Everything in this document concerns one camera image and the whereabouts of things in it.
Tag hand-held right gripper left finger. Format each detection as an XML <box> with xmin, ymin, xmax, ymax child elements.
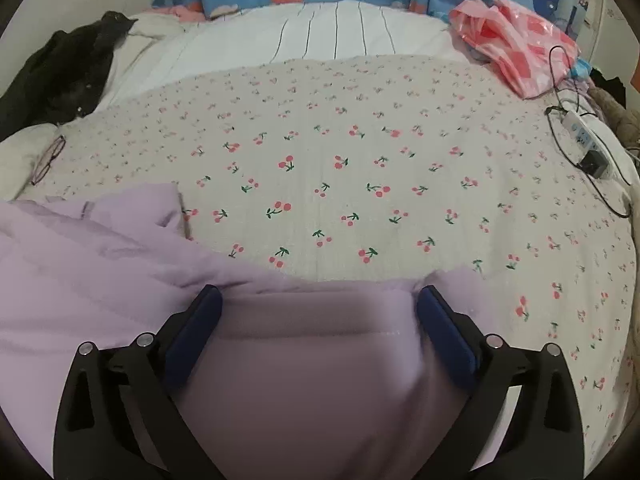
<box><xmin>52</xmin><ymin>284</ymin><xmax>224</xmax><ymax>480</ymax></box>

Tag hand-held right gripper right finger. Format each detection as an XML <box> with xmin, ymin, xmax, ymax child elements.
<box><xmin>416</xmin><ymin>284</ymin><xmax>587</xmax><ymax>480</ymax></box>

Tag lavender and purple jacket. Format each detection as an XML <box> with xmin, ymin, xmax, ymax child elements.
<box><xmin>0</xmin><ymin>182</ymin><xmax>506</xmax><ymax>480</ymax></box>

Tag dark clothes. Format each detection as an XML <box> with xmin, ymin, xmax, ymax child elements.
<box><xmin>590</xmin><ymin>67</ymin><xmax>627</xmax><ymax>106</ymax></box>

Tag cherry print bedsheet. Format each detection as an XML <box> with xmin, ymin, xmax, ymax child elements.
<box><xmin>20</xmin><ymin>57</ymin><xmax>637</xmax><ymax>466</ymax></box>

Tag black power adapter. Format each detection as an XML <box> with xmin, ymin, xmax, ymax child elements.
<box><xmin>580</xmin><ymin>150</ymin><xmax>612</xmax><ymax>179</ymax></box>

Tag purple eyeglasses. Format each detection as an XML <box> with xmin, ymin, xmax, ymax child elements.
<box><xmin>30</xmin><ymin>135</ymin><xmax>67</xmax><ymax>187</ymax></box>

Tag white pillow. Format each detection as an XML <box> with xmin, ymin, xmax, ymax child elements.
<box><xmin>0</xmin><ymin>122</ymin><xmax>66</xmax><ymax>201</ymax></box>

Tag beige fuzzy cloth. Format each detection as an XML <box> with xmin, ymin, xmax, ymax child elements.
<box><xmin>587</xmin><ymin>87</ymin><xmax>640</xmax><ymax>148</ymax></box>

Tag black jacket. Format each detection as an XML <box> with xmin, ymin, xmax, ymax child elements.
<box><xmin>0</xmin><ymin>11</ymin><xmax>139</xmax><ymax>141</ymax></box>

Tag pink plastic bag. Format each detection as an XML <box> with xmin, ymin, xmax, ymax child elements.
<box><xmin>448</xmin><ymin>0</ymin><xmax>582</xmax><ymax>99</ymax></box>

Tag pink cloth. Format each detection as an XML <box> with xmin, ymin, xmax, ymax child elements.
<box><xmin>152</xmin><ymin>5</ymin><xmax>207</xmax><ymax>23</ymax></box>

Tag white striped duvet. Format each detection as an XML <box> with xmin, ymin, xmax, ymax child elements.
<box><xmin>107</xmin><ymin>0</ymin><xmax>461</xmax><ymax>106</ymax></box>

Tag white power strip with cables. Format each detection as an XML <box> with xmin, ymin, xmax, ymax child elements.
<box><xmin>546</xmin><ymin>45</ymin><xmax>633</xmax><ymax>219</ymax></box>

